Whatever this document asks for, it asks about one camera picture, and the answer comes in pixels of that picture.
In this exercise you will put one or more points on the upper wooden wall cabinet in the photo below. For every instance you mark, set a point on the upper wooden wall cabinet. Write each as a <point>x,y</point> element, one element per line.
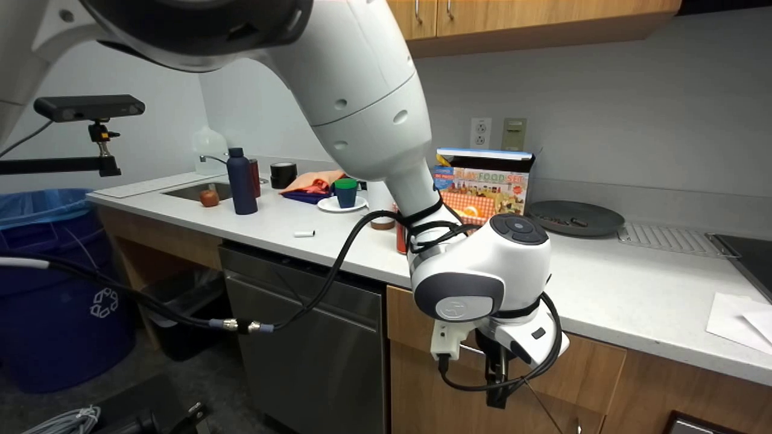
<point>457,27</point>

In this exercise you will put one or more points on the black round trivet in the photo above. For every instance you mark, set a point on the black round trivet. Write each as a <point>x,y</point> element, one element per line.
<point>570,217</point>

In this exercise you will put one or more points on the black induction cooktop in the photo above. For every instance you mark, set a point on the black induction cooktop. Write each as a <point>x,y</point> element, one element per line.
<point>751,258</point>

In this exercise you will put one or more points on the white paper plate front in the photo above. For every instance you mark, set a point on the white paper plate front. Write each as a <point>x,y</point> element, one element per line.
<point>335,209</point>

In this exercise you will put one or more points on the white paper sheet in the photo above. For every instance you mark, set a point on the white paper sheet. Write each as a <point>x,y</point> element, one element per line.
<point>740,318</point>

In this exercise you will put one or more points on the green wall switch plate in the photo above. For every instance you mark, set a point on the green wall switch plate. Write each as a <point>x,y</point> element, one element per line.
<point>514,134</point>

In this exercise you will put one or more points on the blue cup green rim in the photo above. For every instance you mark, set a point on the blue cup green rim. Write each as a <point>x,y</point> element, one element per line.
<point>345,192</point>

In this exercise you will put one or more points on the dark blue bottle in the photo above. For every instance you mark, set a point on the dark blue bottle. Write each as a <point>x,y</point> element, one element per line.
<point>239,182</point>

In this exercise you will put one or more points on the stainless dishwasher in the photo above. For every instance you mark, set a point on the stainless dishwasher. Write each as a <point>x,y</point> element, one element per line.
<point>323,372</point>

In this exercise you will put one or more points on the white wall outlet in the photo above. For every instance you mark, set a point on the white wall outlet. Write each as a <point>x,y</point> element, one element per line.
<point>481,134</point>

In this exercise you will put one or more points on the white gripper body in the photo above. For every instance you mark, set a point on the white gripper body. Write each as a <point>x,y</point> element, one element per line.
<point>533,337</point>

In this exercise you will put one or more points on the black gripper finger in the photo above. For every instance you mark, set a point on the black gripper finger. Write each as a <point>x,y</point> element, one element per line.
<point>502,388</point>
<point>491,358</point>

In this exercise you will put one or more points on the orange and blue cloth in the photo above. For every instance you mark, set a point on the orange and blue cloth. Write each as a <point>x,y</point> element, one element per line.
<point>311,186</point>

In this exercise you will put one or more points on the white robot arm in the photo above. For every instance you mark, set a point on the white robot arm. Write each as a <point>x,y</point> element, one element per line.
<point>351,73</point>

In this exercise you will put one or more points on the blue recycling bin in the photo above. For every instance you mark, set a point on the blue recycling bin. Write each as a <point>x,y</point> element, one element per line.
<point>58,331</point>

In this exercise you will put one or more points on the black stereo camera on stand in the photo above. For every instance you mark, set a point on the black stereo camera on stand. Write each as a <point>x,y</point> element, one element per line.
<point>101,108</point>

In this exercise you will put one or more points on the blue printed cardboard box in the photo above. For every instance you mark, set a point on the blue printed cardboard box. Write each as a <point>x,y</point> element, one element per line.
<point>479,185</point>

